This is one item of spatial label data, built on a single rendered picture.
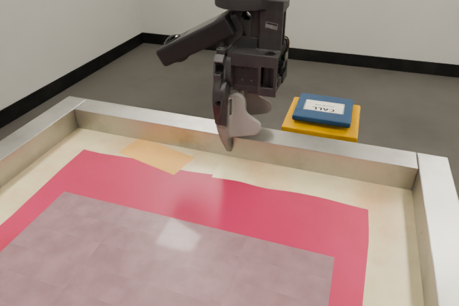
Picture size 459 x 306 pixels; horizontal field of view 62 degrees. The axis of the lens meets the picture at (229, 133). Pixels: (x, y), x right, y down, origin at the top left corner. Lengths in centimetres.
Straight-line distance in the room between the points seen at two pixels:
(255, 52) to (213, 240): 22
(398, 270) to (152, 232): 26
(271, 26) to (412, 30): 326
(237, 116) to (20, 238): 29
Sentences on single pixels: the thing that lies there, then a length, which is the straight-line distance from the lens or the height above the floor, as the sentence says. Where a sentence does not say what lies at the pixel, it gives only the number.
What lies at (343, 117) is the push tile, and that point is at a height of 97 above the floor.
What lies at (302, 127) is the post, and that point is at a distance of 68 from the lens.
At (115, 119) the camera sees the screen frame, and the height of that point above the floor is 100.
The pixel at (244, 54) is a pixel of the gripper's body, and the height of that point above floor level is 113.
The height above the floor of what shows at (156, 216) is 97.
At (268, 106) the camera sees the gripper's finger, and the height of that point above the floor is 104.
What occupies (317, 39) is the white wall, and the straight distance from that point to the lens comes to 372.
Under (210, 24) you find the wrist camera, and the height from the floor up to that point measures 116.
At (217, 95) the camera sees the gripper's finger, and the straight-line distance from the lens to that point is 48.
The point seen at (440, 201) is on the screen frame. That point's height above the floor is 101.
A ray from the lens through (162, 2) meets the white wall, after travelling 411.
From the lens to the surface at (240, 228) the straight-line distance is 45.
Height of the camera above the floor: 129
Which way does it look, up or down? 31 degrees down
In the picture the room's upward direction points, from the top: straight up
